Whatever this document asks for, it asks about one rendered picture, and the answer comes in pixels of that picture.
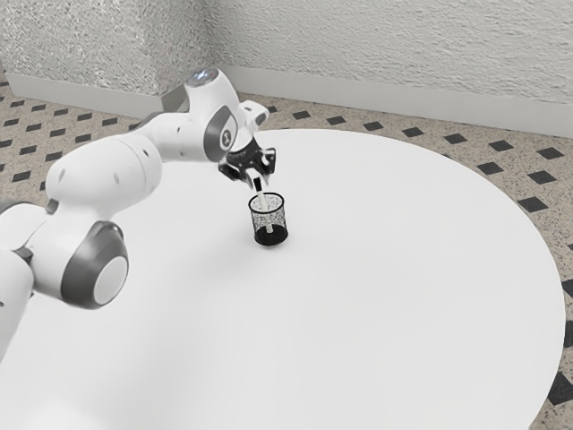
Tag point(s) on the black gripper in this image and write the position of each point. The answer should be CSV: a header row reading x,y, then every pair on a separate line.
x,y
244,157

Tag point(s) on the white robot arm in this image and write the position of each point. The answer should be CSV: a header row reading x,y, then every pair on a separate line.
x,y
134,157

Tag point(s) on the white pen with black cap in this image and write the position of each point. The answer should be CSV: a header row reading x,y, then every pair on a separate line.
x,y
262,203

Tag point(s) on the black mesh pen holder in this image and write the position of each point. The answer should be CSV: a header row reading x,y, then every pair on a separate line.
x,y
268,224

